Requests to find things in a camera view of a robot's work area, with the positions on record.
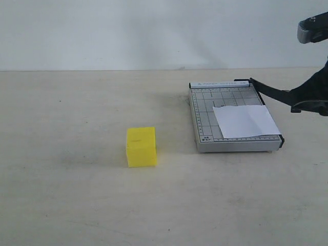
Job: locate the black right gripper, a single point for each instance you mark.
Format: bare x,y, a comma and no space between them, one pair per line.
311,96

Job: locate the black cutter blade arm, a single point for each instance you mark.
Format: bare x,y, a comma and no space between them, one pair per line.
287,97

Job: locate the white paper sheet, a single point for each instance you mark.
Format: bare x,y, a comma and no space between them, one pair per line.
245,121

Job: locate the yellow cube block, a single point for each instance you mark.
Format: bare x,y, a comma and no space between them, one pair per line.
141,147

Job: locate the grey paper cutter base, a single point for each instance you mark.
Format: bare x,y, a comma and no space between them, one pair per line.
203,96

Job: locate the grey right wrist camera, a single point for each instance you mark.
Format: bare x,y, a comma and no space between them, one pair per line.
313,29

